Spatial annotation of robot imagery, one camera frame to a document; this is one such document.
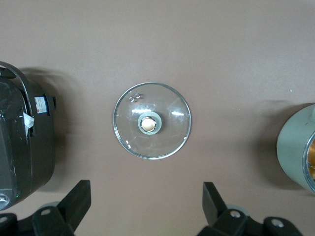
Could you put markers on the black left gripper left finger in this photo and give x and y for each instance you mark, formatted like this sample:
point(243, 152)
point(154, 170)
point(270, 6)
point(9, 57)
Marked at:
point(54, 221)

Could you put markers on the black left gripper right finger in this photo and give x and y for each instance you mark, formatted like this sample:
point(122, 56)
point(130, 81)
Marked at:
point(233, 225)

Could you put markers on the yellow corn cob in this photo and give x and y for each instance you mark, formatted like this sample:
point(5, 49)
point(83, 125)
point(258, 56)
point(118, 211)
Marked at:
point(312, 152)

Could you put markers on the glass lid with copper knob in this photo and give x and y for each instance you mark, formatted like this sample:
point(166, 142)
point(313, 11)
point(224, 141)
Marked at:
point(148, 124)

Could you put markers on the small steel pot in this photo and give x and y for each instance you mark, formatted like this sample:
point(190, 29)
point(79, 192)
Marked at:
point(290, 152)

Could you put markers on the black rice cooker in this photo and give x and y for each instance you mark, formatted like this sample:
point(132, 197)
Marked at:
point(24, 147)

